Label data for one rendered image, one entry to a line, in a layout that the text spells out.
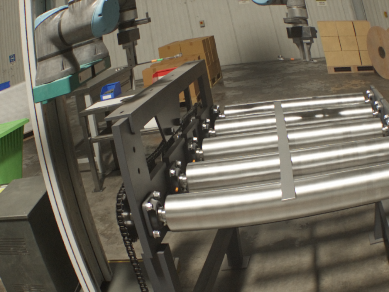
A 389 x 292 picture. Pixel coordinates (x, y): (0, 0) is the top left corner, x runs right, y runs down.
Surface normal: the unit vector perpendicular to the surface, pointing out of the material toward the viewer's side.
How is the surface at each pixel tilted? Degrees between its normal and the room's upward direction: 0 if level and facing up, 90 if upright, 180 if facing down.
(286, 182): 0
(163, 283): 90
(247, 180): 99
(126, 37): 90
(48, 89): 90
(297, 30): 80
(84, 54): 70
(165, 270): 90
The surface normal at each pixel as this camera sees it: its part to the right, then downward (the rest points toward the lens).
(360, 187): -0.23, -0.05
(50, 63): 0.00, -0.09
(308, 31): -0.73, 0.14
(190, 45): -0.19, 0.29
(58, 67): 0.30, -0.16
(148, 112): 0.97, -0.12
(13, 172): 0.95, 0.10
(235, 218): -0.13, 0.51
